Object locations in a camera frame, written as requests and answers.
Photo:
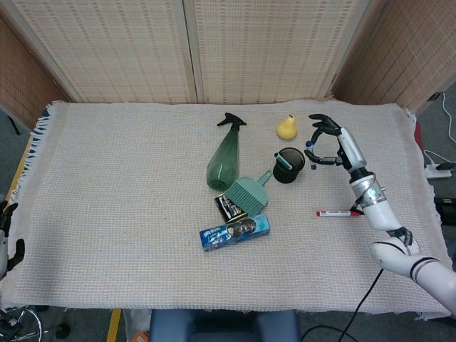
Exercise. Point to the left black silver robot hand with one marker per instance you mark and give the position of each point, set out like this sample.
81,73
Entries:
16,254

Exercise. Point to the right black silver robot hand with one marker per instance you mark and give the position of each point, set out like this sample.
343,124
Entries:
352,149

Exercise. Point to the red marker pen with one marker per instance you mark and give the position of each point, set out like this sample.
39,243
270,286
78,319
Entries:
335,213

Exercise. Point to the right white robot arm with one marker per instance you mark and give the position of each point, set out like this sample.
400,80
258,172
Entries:
381,213

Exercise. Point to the green marker pen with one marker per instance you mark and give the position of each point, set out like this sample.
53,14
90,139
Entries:
285,162

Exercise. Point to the black mesh pen cup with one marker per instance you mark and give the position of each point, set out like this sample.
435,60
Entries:
285,177

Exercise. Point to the chrome stool base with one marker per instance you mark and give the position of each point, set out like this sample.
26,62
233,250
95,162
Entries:
25,320

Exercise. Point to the yellow pear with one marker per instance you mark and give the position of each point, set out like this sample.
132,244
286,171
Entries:
286,130

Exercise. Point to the white power strip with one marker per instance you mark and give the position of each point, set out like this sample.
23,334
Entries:
436,173

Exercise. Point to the white woven tablecloth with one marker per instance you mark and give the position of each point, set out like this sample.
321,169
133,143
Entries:
107,213

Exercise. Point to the woven folding screen panel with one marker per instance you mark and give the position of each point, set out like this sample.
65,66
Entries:
402,53
267,46
21,78
107,46

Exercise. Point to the black floor box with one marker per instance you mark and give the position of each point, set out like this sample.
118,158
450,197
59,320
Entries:
445,208

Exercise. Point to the mint green dustpan brush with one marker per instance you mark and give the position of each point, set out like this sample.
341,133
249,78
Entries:
249,196

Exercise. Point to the green spray bottle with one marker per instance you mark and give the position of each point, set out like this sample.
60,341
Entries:
222,160

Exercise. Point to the black stand leg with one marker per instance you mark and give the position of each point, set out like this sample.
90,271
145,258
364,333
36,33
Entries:
12,123

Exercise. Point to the black tin box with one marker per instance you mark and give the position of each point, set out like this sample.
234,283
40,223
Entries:
228,211

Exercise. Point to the blue toothpaste box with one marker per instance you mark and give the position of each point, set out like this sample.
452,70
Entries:
231,235

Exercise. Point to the blue padded seat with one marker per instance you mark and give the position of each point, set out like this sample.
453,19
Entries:
224,326

